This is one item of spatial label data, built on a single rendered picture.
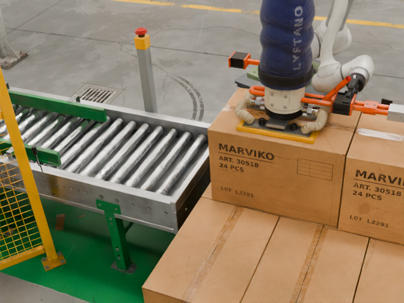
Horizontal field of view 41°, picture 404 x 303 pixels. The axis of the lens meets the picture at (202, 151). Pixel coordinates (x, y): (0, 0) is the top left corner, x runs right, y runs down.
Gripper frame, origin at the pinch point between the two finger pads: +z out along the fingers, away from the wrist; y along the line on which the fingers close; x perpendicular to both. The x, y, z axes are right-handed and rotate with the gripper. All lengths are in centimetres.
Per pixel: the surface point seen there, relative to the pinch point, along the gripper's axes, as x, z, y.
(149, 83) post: 124, -49, 35
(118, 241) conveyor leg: 104, 32, 84
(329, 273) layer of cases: -7, 44, 54
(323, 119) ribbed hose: 7.5, 7.7, 4.5
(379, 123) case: -13.1, -10.2, 13.0
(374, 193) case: -17.6, 17.9, 28.8
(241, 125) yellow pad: 41.3, 13.1, 11.0
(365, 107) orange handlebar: -7.8, 3.4, -1.3
